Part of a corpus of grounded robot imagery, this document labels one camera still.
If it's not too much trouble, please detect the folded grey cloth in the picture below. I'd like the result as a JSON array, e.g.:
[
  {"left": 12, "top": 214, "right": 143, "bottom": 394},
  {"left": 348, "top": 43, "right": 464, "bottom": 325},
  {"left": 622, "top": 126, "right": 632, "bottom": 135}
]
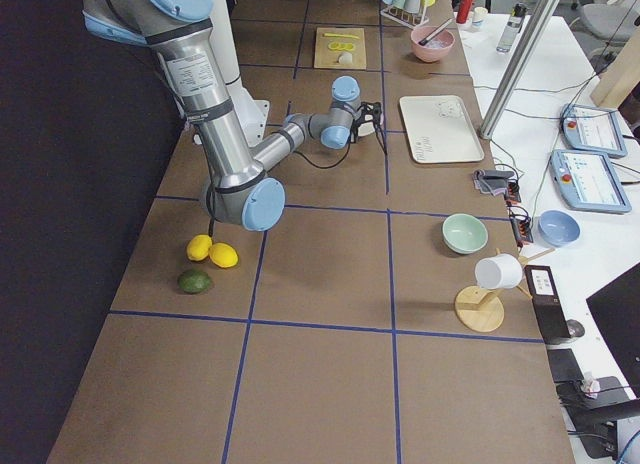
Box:
[{"left": 473, "top": 169, "right": 515, "bottom": 196}]

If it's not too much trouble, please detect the clear water bottle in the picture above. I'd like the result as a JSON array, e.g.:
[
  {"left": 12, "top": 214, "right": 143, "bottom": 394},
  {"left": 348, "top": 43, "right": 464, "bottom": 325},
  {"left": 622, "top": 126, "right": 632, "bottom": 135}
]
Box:
[{"left": 496, "top": 3, "right": 527, "bottom": 53}]

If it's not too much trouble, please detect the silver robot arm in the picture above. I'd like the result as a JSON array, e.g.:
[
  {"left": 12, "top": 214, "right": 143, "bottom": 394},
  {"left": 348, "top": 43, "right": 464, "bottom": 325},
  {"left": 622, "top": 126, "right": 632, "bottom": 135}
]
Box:
[{"left": 83, "top": 0, "right": 382, "bottom": 231}]

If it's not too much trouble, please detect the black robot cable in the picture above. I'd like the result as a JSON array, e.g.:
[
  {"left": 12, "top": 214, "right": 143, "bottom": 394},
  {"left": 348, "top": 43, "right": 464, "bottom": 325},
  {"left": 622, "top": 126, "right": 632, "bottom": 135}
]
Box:
[{"left": 287, "top": 101, "right": 351, "bottom": 169}]

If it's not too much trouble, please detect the aluminium frame post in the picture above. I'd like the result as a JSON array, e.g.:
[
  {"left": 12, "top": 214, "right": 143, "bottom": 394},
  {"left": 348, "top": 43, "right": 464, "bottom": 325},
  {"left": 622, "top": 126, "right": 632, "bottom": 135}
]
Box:
[{"left": 479, "top": 0, "right": 560, "bottom": 140}]

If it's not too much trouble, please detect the green avocado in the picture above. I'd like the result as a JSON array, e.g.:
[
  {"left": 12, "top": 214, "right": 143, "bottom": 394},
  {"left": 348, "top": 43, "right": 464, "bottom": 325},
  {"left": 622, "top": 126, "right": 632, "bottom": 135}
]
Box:
[{"left": 177, "top": 269, "right": 212, "bottom": 294}]

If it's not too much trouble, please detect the white bear tray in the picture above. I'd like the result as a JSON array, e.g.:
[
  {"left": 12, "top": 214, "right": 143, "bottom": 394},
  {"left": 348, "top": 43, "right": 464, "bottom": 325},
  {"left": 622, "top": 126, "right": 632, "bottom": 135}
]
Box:
[{"left": 399, "top": 95, "right": 484, "bottom": 164}]

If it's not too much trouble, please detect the pink bowl with ice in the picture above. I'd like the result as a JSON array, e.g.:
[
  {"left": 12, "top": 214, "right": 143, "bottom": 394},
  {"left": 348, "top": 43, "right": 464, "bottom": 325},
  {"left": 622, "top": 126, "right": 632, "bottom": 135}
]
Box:
[{"left": 410, "top": 25, "right": 456, "bottom": 63}]

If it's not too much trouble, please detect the wooden mug tree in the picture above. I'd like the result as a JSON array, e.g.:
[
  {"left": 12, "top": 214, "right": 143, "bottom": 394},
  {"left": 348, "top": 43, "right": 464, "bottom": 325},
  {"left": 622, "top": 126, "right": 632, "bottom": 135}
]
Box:
[{"left": 454, "top": 248, "right": 554, "bottom": 333}]

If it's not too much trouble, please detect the blue bowl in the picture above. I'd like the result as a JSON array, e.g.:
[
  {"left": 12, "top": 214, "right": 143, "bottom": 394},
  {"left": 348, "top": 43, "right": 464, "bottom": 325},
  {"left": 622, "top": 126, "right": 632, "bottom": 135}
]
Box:
[{"left": 538, "top": 210, "right": 581, "bottom": 247}]

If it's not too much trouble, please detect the black box device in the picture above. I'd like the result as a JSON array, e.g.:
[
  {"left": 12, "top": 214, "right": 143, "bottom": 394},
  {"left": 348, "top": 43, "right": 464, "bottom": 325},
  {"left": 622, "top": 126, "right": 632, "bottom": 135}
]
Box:
[{"left": 524, "top": 264, "right": 571, "bottom": 345}]

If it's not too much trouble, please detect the white mug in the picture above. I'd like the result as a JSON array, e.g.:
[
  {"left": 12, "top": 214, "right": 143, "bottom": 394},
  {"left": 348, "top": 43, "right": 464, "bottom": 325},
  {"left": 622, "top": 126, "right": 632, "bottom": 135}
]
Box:
[{"left": 474, "top": 254, "right": 523, "bottom": 289}]

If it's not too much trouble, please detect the bamboo cutting board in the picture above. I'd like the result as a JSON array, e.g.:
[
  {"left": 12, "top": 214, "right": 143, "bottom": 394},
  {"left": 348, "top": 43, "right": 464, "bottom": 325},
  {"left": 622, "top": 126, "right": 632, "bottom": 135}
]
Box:
[{"left": 314, "top": 27, "right": 367, "bottom": 70}]

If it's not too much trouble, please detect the metal muddler stick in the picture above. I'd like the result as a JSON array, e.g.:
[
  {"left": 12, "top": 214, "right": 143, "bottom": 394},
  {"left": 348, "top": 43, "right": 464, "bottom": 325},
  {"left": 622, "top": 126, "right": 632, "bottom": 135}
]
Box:
[{"left": 419, "top": 18, "right": 453, "bottom": 46}]

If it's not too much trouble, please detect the green bowl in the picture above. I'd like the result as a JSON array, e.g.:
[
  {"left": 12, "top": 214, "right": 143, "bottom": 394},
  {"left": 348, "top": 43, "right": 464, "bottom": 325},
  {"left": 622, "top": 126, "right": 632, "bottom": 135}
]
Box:
[{"left": 442, "top": 213, "right": 489, "bottom": 255}]

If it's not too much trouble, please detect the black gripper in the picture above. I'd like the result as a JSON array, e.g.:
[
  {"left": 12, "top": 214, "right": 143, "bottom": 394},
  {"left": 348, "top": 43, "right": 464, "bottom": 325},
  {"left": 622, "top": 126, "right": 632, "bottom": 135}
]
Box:
[{"left": 351, "top": 102, "right": 388, "bottom": 156}]

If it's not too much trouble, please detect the grey cup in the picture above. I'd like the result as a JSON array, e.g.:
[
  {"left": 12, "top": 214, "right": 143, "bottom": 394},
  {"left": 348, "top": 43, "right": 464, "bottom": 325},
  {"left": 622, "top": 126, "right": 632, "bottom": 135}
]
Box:
[{"left": 403, "top": 0, "right": 422, "bottom": 14}]

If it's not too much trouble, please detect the yellow lemon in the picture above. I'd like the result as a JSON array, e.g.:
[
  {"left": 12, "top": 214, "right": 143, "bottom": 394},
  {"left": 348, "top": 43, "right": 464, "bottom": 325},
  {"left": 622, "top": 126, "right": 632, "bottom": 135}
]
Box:
[
  {"left": 186, "top": 234, "right": 213, "bottom": 262},
  {"left": 208, "top": 242, "right": 239, "bottom": 269}
]

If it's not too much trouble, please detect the teach pendant tablet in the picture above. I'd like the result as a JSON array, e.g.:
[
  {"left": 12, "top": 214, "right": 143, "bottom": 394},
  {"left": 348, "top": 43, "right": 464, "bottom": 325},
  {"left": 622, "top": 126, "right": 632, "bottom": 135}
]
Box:
[
  {"left": 550, "top": 149, "right": 632, "bottom": 214},
  {"left": 560, "top": 104, "right": 627, "bottom": 159}
]

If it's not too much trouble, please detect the white wire cup rack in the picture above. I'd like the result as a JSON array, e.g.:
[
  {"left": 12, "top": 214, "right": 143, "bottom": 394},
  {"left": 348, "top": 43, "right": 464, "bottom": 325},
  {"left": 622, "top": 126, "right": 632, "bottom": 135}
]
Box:
[{"left": 380, "top": 4, "right": 429, "bottom": 29}]

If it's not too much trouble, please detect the yellow plastic knife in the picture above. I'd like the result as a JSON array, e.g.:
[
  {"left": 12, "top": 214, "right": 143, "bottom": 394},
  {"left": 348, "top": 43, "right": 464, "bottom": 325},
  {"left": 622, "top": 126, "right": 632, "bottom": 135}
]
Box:
[{"left": 323, "top": 32, "right": 360, "bottom": 39}]

